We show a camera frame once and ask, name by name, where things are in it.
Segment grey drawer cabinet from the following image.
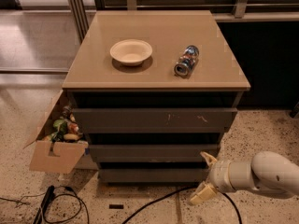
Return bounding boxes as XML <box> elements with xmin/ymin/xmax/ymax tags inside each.
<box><xmin>63</xmin><ymin>11</ymin><xmax>250</xmax><ymax>170</ymax></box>

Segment black power strip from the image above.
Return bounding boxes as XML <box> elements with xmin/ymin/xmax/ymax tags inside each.
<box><xmin>32</xmin><ymin>186</ymin><xmax>54</xmax><ymax>224</ymax></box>

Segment blue soda can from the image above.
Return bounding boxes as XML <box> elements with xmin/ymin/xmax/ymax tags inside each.
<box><xmin>174</xmin><ymin>45</ymin><xmax>199</xmax><ymax>77</ymax></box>

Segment toy items in box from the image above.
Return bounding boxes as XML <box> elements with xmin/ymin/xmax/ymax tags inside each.
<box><xmin>43</xmin><ymin>105</ymin><xmax>83</xmax><ymax>143</ymax></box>

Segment thin black looped cable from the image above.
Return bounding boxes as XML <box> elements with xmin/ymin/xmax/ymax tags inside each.
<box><xmin>41</xmin><ymin>185</ymin><xmax>91</xmax><ymax>224</ymax></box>

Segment cardboard box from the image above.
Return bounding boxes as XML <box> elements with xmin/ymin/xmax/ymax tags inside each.
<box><xmin>23</xmin><ymin>91</ymin><xmax>88</xmax><ymax>174</ymax></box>

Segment grey drawer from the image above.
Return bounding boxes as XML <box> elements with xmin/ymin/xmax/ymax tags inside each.
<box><xmin>89</xmin><ymin>144</ymin><xmax>220</xmax><ymax>162</ymax></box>
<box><xmin>99</xmin><ymin>169</ymin><xmax>207</xmax><ymax>183</ymax></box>
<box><xmin>73</xmin><ymin>108</ymin><xmax>237</xmax><ymax>133</ymax></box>

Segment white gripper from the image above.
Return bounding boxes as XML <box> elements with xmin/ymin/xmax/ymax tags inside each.
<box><xmin>189</xmin><ymin>151</ymin><xmax>235</xmax><ymax>205</ymax></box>

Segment metal railing frame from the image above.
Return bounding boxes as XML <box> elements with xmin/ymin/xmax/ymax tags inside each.
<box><xmin>69</xmin><ymin>0</ymin><xmax>299</xmax><ymax>42</ymax></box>

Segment white paper bowl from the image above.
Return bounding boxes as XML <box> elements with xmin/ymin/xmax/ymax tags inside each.
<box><xmin>110</xmin><ymin>39</ymin><xmax>152</xmax><ymax>66</ymax></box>

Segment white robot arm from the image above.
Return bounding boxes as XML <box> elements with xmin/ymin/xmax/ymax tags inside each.
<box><xmin>189</xmin><ymin>151</ymin><xmax>299</xmax><ymax>205</ymax></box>

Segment thick black cable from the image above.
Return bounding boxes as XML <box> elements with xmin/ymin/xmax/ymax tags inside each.
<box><xmin>121</xmin><ymin>185</ymin><xmax>243</xmax><ymax>224</ymax></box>

